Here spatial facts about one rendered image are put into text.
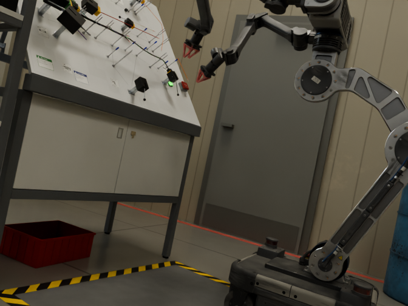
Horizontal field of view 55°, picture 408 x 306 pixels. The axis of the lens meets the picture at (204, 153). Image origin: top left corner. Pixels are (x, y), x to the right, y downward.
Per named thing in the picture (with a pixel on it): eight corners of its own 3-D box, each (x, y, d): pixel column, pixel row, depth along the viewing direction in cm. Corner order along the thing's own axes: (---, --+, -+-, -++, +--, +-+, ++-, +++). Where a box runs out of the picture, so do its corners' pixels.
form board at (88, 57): (28, 74, 153) (31, 72, 152) (-6, -97, 188) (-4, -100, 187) (198, 127, 250) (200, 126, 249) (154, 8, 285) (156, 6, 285)
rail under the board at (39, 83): (199, 137, 249) (201, 127, 249) (29, 90, 151) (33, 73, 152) (192, 136, 252) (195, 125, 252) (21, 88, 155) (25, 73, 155)
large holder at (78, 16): (34, 9, 172) (54, -12, 166) (66, 39, 180) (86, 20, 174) (28, 14, 167) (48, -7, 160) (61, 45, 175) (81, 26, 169)
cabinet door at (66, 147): (114, 193, 202) (129, 119, 202) (13, 188, 157) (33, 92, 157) (111, 192, 203) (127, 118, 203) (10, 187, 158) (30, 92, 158)
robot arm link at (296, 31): (263, 7, 243) (265, 22, 250) (244, 15, 240) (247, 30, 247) (310, 30, 212) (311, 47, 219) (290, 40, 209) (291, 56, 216)
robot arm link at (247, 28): (257, 13, 239) (258, 29, 246) (248, 13, 241) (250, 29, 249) (232, 51, 213) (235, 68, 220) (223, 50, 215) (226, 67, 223)
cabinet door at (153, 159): (179, 197, 247) (191, 136, 247) (115, 193, 202) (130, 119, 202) (176, 195, 248) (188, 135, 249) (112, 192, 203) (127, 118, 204)
